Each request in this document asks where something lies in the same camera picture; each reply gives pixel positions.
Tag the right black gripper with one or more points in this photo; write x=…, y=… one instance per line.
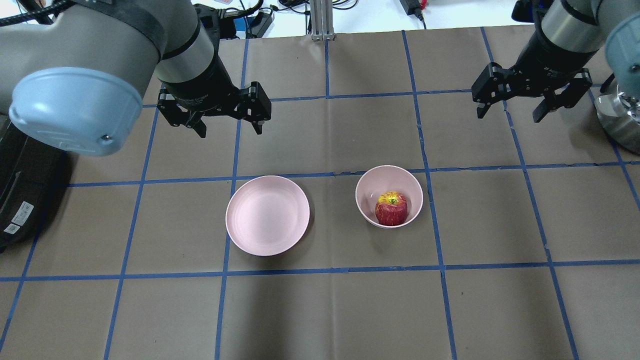
x=544, y=59

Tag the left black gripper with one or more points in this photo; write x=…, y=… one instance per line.
x=199, y=83

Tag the pink bowl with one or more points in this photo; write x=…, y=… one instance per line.
x=382, y=179

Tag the red yellow apple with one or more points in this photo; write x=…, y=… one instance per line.
x=391, y=209

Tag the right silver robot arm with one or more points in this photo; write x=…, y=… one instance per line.
x=611, y=26

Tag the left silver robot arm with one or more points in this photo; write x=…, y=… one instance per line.
x=78, y=84

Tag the pink plate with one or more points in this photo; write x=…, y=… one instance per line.
x=267, y=215

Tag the steel steamer pot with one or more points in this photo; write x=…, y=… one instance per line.
x=618, y=114

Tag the dark grey rice cooker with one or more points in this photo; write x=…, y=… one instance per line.
x=28, y=171

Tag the aluminium frame post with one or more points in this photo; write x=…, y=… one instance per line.
x=322, y=24

